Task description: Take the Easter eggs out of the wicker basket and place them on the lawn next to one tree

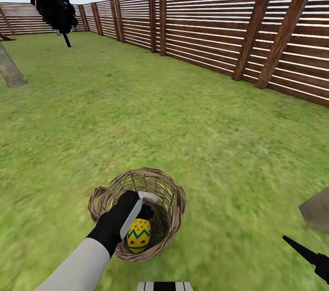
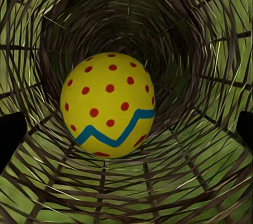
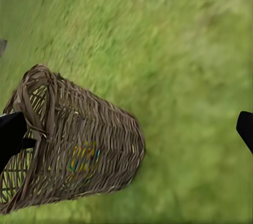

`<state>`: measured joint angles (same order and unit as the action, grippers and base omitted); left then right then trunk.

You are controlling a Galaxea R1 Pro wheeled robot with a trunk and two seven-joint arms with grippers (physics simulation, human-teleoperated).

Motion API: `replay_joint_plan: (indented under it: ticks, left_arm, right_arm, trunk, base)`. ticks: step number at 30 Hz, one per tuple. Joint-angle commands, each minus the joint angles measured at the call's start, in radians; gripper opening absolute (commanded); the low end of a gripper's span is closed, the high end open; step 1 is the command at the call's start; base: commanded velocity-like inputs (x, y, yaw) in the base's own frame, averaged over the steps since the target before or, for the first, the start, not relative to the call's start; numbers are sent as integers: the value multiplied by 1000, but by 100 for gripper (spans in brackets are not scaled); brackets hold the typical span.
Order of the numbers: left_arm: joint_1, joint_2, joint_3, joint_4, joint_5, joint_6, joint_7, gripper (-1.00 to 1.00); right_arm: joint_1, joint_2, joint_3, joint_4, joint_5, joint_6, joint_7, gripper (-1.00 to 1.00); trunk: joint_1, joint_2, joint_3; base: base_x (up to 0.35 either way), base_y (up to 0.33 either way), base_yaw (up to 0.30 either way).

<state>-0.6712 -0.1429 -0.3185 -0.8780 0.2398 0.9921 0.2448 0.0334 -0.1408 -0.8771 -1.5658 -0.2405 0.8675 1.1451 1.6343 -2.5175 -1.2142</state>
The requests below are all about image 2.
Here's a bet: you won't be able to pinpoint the wicker basket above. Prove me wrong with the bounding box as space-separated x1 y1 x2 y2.
0 0 253 224

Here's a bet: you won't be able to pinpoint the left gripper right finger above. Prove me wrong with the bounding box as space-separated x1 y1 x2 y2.
236 110 253 154

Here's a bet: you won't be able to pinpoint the easter egg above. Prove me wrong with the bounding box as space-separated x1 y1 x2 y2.
60 52 156 160

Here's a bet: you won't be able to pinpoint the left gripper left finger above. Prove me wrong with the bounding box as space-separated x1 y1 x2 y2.
0 111 27 174

